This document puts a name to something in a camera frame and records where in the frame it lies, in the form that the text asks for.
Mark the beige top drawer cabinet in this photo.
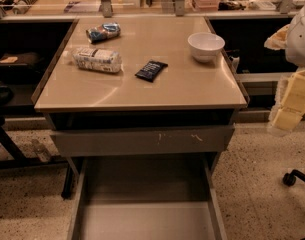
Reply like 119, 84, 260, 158
31, 15, 250, 198

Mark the grey top drawer front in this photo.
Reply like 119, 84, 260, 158
51, 125, 234, 157

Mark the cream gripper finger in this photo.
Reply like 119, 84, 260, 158
267, 68, 305, 137
264, 25, 289, 50

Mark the white ceramic bowl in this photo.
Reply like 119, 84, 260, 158
188, 32, 225, 62

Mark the black office chair caster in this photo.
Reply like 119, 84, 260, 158
282, 169, 305, 186

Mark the open grey middle drawer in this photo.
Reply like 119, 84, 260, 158
67, 155, 228, 240

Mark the dark blue rxbar wrapper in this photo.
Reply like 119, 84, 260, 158
135, 60, 168, 82

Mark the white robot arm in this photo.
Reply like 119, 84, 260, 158
264, 5, 305, 137

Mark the black bag on shelf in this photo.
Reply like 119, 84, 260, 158
0, 52, 44, 83

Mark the white blue snack bag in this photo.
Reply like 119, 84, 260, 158
72, 47, 122, 74

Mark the blue crumpled chip bag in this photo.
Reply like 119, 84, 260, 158
86, 22, 121, 44

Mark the black coil spring tool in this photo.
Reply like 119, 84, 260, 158
12, 0, 37, 14

